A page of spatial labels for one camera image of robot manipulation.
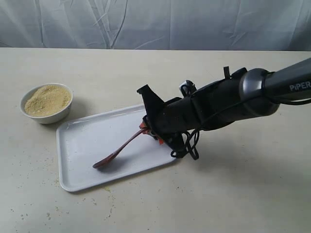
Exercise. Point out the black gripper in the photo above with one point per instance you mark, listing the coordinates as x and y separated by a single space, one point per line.
167 120

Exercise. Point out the dark brown wooden spoon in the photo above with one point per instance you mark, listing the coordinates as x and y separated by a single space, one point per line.
113 155

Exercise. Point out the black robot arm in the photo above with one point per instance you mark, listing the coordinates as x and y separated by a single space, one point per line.
241 95

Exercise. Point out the white bowl of grain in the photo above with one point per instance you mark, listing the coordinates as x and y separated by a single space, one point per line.
48 103

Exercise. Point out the white rectangular tray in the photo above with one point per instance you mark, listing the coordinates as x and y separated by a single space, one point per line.
85 141

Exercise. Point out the grey backdrop cloth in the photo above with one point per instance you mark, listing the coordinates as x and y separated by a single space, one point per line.
157 24

